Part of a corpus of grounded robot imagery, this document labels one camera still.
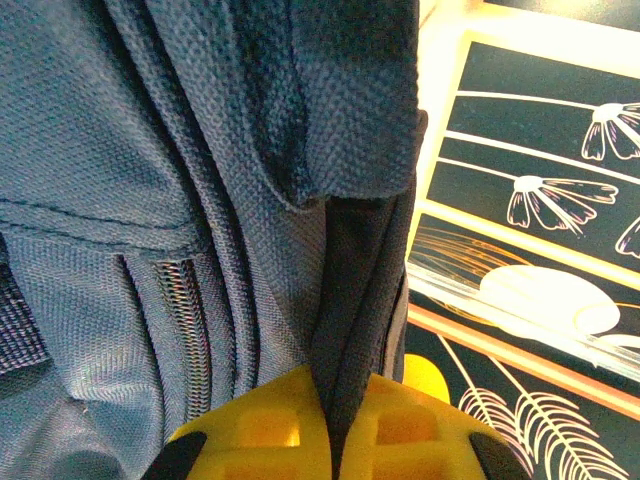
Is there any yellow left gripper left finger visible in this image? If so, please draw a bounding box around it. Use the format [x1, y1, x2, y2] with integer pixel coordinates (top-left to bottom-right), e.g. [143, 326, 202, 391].
[141, 363, 335, 480]

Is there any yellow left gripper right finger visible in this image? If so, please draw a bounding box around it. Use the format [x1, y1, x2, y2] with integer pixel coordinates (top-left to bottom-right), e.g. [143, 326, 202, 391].
[343, 352, 532, 480]

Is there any aluminium frame post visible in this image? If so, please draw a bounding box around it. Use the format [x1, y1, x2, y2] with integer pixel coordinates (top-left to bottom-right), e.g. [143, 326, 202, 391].
[407, 264, 640, 374]

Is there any navy blue backpack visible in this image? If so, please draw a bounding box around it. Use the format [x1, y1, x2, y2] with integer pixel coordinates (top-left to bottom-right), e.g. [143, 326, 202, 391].
[0, 0, 430, 480]

